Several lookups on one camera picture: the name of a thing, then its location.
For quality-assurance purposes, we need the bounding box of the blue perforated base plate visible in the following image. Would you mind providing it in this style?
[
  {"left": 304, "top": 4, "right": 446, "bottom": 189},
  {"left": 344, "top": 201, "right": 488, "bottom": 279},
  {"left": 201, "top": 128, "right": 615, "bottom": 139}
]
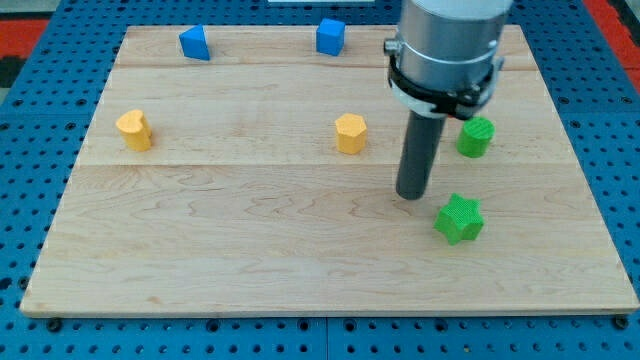
[{"left": 1, "top": 0, "right": 639, "bottom": 359}]

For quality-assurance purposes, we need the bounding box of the yellow hexagon block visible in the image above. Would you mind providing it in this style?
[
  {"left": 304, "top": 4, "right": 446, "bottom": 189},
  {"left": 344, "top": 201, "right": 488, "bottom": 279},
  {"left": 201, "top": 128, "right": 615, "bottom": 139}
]
[{"left": 335, "top": 113, "right": 367, "bottom": 154}]

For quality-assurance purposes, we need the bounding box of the green star block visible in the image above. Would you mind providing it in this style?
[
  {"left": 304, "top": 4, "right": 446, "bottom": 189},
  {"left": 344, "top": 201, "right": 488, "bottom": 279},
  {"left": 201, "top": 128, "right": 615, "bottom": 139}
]
[{"left": 433, "top": 193, "right": 484, "bottom": 246}]

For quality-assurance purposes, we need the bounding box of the yellow heart block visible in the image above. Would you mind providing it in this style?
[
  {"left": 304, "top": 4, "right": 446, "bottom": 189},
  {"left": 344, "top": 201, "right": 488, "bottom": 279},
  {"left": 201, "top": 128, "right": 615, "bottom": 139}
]
[{"left": 115, "top": 109, "right": 152, "bottom": 152}]

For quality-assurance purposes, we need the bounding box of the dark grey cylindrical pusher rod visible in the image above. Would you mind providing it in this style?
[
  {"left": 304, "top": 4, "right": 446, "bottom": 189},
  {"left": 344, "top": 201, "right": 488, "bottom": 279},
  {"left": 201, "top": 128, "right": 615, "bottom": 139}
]
[{"left": 395, "top": 112, "right": 446, "bottom": 200}]

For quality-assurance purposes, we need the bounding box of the wooden board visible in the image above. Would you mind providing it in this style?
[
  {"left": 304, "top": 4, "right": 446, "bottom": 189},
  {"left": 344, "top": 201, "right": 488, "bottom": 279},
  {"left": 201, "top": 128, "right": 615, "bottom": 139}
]
[{"left": 21, "top": 25, "right": 639, "bottom": 318}]

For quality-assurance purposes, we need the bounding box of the green cylinder block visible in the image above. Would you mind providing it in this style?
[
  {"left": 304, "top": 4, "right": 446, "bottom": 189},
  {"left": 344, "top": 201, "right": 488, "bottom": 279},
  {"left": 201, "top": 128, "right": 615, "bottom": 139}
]
[{"left": 456, "top": 117, "right": 495, "bottom": 158}]

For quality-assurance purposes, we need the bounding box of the blue cube block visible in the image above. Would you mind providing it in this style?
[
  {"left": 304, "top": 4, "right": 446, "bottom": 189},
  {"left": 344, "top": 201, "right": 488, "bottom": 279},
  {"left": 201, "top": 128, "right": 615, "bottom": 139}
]
[{"left": 316, "top": 18, "right": 346, "bottom": 56}]

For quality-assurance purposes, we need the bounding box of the blue triangle block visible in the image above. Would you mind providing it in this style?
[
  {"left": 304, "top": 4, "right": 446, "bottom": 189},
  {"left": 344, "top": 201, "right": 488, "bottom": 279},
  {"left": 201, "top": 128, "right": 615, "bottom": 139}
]
[{"left": 178, "top": 25, "right": 211, "bottom": 61}]

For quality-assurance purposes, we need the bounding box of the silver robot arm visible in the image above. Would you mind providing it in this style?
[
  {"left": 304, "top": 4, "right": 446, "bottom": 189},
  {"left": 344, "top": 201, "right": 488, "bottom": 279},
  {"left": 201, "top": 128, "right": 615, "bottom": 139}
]
[{"left": 383, "top": 0, "right": 513, "bottom": 200}]

